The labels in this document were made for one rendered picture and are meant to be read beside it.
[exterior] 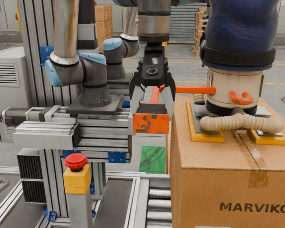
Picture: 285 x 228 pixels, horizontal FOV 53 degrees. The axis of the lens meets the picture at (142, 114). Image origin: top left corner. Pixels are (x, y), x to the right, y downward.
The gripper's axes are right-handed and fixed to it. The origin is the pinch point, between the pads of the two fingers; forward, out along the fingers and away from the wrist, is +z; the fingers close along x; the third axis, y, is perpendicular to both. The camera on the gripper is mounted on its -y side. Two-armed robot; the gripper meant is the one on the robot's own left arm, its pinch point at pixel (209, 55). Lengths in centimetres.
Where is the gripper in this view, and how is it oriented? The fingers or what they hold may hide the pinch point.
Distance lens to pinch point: 161.1
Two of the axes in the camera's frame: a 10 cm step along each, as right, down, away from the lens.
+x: 10.0, 0.3, -0.8
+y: -0.9, 3.6, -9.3
